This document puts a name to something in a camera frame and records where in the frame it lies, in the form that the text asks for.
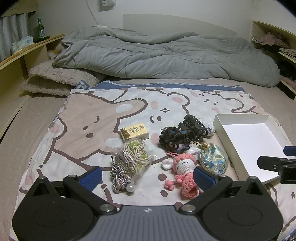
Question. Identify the green glass bottle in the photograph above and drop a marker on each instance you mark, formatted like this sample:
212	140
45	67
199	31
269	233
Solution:
39	29

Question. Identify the wooden clothes shelf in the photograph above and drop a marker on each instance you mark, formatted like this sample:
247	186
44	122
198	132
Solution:
261	30

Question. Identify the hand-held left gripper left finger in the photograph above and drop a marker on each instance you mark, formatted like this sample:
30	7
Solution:
90	179

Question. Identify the black hair claw clip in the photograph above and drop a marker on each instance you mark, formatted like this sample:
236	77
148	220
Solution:
193	127

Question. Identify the pink crochet doll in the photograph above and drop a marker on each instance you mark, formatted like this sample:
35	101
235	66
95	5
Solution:
183	165

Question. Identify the embroidered blue floral pouch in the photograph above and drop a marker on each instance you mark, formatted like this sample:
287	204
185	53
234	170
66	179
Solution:
214	160

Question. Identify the grey duvet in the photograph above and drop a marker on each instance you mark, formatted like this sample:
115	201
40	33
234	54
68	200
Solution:
161	55

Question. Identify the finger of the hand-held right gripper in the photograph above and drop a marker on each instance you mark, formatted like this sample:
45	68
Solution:
290	150
269	163

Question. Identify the white wall fixture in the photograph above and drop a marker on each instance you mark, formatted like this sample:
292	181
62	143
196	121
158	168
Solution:
107	4

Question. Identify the folded beige clothes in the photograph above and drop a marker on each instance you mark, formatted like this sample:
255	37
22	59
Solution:
288	52

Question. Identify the yellow tissue pack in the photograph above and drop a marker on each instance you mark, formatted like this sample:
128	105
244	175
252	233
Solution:
135	131

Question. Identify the grey curtain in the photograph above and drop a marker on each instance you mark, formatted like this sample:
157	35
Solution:
11	32

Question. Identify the white crocheted scrunchie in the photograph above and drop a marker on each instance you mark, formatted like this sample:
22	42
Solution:
209	127

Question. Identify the pink crumpled clothes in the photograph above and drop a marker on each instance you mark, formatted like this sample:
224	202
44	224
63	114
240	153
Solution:
271	39

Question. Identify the cartoon printed blanket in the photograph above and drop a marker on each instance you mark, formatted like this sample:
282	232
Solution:
87	125

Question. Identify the beige fluffy blanket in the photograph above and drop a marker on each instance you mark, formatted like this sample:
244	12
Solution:
57	77

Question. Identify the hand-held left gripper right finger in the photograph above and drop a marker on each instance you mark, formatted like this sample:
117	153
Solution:
204	179

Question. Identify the tissue box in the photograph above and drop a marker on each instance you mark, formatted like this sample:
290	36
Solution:
22	44

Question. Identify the white cardboard box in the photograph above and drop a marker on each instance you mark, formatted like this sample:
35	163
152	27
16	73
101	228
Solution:
249	139

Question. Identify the dark fuzzy scrunchie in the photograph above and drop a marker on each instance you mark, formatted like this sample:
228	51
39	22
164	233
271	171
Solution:
173	138

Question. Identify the blue checked cloth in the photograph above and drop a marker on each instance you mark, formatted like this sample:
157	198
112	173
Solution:
83	84

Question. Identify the wooden bedside shelf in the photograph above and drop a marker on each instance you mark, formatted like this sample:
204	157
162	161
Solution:
18	62

